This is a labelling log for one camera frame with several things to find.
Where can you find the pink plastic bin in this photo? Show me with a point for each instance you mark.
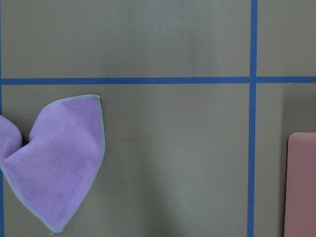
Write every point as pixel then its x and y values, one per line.
pixel 300 205

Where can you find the purple microfiber cloth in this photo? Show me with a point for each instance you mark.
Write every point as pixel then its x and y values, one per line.
pixel 52 174

